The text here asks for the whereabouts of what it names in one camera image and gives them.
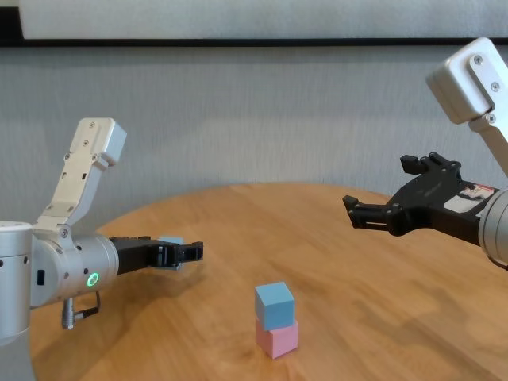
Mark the black wall trim strip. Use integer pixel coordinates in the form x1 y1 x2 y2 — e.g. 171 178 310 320
0 7 508 50

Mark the left arm connector cable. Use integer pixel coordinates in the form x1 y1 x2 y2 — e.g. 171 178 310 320
60 291 102 330

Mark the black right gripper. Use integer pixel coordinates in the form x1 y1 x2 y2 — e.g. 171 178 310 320
342 150 500 249

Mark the pink cube block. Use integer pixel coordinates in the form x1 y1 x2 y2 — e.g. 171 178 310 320
255 319 299 360

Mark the blue cube block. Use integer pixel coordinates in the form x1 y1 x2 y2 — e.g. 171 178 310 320
254 281 296 331
158 237 185 271

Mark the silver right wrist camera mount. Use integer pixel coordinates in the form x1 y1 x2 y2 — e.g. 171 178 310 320
425 37 508 179

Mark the white wall panel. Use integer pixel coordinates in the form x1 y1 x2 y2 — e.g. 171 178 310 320
18 0 508 41

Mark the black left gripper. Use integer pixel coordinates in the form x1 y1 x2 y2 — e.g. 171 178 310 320
109 236 205 275

